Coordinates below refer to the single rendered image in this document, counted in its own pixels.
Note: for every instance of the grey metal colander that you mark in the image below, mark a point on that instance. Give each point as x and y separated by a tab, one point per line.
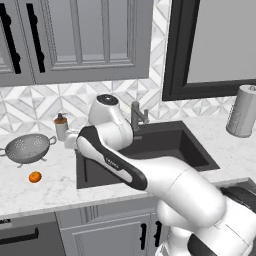
27	150

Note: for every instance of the white soap dispenser brown top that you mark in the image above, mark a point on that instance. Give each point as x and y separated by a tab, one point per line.
61	128

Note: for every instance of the grey paper towel roll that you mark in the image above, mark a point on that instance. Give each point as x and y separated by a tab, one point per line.
240	113

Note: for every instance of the narrow grey lower cupboard door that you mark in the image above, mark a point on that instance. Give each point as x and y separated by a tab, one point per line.
164	230

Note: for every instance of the dark grey sink basin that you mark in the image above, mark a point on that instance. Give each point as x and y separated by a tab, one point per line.
186	146

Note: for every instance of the wide grey cupboard door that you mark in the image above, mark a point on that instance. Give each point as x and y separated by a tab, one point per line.
96	36
106	236

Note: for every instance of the grey sink faucet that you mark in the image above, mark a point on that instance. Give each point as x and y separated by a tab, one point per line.
135	116

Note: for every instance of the orange tangerine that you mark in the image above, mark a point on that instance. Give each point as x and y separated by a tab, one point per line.
35	177

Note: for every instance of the narrow grey cupboard door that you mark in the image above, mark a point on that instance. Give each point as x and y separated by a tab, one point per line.
6	40
164	230

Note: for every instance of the narrow grey upper cupboard door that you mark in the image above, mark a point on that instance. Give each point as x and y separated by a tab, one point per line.
6	40

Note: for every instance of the dark grey dishwasher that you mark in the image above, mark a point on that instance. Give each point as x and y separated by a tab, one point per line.
30	240

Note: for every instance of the wide grey lower cupboard door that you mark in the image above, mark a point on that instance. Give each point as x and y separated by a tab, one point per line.
106	236

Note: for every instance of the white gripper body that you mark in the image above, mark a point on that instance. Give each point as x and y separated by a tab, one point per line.
70	140

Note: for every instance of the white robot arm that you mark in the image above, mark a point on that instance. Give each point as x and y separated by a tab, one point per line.
186	186

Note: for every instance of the black framed window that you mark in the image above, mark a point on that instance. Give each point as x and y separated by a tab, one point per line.
176	50

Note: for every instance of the wide grey upper cupboard door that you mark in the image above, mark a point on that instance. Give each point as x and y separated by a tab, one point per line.
96	36

